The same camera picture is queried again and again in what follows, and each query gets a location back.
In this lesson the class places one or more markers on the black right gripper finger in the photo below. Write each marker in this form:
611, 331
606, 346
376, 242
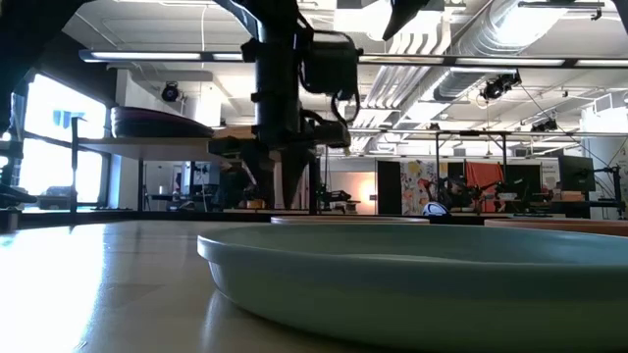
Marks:
404, 12

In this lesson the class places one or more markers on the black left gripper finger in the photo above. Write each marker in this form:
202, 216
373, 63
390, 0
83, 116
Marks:
294, 171
262, 169

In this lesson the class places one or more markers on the purple plate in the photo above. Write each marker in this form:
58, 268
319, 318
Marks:
162, 129

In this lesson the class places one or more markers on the sage green plate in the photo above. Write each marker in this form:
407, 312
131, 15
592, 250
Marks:
392, 294

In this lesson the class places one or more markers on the terracotta pink plate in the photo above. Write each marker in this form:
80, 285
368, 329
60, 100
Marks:
559, 228

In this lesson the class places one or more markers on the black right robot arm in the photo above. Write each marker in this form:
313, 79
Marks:
625, 10

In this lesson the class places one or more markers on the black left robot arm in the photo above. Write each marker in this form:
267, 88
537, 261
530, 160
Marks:
29, 39

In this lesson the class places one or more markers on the long black light bar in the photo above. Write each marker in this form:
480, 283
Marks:
441, 61

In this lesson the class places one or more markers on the black upright panel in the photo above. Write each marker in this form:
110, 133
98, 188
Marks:
389, 186

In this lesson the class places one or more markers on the colourful flower poster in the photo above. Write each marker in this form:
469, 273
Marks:
417, 184

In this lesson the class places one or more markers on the white blue ball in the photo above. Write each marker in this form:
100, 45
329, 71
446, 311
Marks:
434, 209

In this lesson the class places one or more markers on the orange cloth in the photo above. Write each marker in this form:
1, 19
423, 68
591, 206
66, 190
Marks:
486, 174

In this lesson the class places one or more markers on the large bright window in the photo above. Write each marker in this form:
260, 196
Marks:
59, 166

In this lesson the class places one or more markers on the black monitor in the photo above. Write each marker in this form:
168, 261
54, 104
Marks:
524, 179
578, 174

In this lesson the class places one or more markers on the silver ventilation duct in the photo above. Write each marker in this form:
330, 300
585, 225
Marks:
490, 34

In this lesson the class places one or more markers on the black hanging camera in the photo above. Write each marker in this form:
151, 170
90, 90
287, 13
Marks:
544, 125
170, 92
498, 87

